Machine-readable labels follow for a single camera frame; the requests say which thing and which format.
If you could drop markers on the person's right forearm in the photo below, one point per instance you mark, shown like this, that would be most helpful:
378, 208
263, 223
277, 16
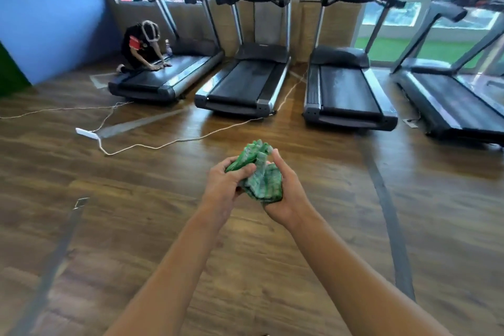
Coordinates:
362, 284

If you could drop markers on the glass window wall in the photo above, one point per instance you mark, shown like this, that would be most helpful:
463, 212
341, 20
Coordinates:
386, 48

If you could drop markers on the green checkered cleaning cloth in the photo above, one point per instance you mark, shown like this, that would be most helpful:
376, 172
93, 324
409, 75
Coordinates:
256, 174

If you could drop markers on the white power strip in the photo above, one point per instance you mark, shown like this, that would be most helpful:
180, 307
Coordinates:
86, 133

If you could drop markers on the small grey floor plug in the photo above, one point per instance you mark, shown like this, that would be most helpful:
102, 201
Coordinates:
411, 122

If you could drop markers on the person's right hand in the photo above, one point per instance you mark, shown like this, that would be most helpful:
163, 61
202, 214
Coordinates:
291, 194

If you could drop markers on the green board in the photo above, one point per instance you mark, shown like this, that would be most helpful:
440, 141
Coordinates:
9, 72

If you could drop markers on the person's left forearm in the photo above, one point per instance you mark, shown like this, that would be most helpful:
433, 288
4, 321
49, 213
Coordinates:
169, 284

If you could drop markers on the person's left hand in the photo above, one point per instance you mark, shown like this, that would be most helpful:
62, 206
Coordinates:
222, 190

